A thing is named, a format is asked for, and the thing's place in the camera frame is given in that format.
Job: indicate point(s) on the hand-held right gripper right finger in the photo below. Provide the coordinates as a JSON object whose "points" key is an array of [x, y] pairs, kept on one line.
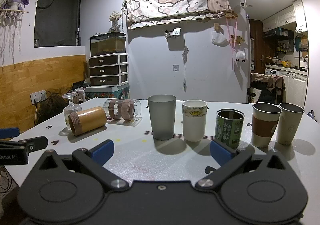
{"points": [[219, 152]]}

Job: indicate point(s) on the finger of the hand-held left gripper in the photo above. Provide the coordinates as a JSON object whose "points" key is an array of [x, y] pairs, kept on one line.
{"points": [[9, 133], [35, 144]]}

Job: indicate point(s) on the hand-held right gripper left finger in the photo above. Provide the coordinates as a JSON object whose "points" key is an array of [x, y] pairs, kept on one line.
{"points": [[103, 151]]}

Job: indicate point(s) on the green printed cup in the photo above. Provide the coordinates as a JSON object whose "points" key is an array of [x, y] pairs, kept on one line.
{"points": [[229, 128]]}

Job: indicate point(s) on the bamboo cup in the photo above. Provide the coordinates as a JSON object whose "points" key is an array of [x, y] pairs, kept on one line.
{"points": [[87, 121]]}

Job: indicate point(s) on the white cup yellow print band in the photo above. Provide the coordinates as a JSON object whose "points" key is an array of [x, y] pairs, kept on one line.
{"points": [[194, 120]]}

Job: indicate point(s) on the clear glass brown-banded cup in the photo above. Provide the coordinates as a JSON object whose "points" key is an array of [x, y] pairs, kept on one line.
{"points": [[122, 112]]}

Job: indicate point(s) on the metal cup brown sleeve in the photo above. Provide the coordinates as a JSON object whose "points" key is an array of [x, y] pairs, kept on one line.
{"points": [[265, 125]]}

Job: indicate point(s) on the grey frosted cup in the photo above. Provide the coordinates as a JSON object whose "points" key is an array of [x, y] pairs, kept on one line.
{"points": [[161, 118]]}

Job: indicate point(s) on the plain metal cup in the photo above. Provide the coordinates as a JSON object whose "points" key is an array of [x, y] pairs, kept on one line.
{"points": [[290, 125]]}

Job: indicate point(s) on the dark mesh bag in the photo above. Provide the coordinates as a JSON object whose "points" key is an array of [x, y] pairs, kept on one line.
{"points": [[51, 106]]}

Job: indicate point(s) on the ribbed stemmed glass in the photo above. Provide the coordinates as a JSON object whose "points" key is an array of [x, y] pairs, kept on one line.
{"points": [[71, 110]]}

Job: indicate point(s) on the black laptop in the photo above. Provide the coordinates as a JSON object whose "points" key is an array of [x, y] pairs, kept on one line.
{"points": [[77, 86]]}

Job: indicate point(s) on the chair with draped clothes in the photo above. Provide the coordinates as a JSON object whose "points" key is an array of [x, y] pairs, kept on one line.
{"points": [[267, 88]]}

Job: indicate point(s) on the white plastic drawer unit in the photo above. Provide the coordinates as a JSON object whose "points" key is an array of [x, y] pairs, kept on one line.
{"points": [[108, 70]]}

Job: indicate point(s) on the white washing machine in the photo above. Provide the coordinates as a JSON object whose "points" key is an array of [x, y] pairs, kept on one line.
{"points": [[271, 71]]}

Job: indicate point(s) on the white sheep plush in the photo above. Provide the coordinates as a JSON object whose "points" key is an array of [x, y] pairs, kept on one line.
{"points": [[240, 56]]}

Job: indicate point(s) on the white kitchen base cabinet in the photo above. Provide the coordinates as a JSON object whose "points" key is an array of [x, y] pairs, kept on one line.
{"points": [[295, 87]]}

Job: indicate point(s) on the glass fish tank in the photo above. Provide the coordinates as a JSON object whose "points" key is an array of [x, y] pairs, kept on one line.
{"points": [[107, 44]]}

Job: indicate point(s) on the white hanging face mask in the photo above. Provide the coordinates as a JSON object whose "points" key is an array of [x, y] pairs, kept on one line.
{"points": [[220, 39]]}

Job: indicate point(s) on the brown wooden door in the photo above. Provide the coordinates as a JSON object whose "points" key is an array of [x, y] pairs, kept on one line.
{"points": [[256, 45]]}

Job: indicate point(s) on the pink ribbon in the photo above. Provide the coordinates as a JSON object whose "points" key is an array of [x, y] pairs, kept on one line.
{"points": [[231, 37]]}

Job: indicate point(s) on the black kitchen spice shelf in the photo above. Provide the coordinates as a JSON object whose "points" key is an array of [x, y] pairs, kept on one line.
{"points": [[285, 48]]}

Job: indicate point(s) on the dark window curtain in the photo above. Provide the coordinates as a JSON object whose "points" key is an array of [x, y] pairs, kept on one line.
{"points": [[57, 12]]}

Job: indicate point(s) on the dried flower vase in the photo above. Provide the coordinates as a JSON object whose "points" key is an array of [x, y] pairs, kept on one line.
{"points": [[115, 20]]}

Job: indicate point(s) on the purple plush toy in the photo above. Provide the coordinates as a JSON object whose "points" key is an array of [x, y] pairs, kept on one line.
{"points": [[15, 1]]}

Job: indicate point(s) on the cartoon printed cloth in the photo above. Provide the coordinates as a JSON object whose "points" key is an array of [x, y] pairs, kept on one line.
{"points": [[175, 2]]}

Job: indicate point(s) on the white wall socket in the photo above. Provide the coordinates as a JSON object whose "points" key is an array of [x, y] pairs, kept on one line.
{"points": [[38, 96]]}

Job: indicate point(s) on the square wall hook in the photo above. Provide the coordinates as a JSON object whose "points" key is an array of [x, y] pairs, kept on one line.
{"points": [[175, 67]]}

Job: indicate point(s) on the macrame wall hammock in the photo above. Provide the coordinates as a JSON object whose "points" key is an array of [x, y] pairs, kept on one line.
{"points": [[11, 18]]}

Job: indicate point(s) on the small clear wall holder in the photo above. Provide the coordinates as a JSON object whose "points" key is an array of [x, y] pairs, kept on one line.
{"points": [[172, 33]]}

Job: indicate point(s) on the wooden wall sign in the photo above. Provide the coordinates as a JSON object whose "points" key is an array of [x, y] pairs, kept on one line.
{"points": [[231, 15]]}

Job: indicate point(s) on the white kitchen wall cabinets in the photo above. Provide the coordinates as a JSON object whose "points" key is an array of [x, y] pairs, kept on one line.
{"points": [[285, 18]]}

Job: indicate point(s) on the small wall thermostat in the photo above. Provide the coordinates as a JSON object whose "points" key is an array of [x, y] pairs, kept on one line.
{"points": [[242, 4]]}

